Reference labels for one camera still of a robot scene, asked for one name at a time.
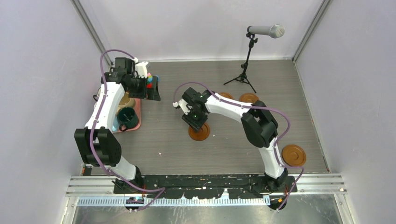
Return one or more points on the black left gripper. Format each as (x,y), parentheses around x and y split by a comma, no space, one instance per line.
(152,94)

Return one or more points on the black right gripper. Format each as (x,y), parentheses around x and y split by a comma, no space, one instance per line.
(195,124)

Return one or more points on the pink plastic tray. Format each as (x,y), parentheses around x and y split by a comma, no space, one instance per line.
(137,109)

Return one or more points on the light brown wooden coaster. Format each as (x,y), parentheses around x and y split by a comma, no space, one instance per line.
(200,135)

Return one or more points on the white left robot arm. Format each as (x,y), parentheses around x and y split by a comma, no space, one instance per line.
(96,142)

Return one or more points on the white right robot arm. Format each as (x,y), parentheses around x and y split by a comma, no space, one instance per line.
(259,125)

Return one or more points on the colourful toy block stack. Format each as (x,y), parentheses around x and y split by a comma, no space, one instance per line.
(152,81)

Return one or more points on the beige ceramic mug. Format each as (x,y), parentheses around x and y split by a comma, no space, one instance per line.
(127,101)

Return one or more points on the dark green mug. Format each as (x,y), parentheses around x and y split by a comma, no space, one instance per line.
(128,119)

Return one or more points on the black microphone tripod stand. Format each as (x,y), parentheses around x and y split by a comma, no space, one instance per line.
(242,77)

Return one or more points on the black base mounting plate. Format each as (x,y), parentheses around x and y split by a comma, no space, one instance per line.
(242,186)

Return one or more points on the grey microphone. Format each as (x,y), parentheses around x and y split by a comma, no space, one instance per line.
(274,31)

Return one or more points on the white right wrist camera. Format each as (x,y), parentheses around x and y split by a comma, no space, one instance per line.
(184,106)

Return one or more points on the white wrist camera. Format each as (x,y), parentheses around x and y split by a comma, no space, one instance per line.
(184,106)
(142,69)

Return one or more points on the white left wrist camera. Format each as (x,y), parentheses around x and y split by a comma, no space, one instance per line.
(142,69)

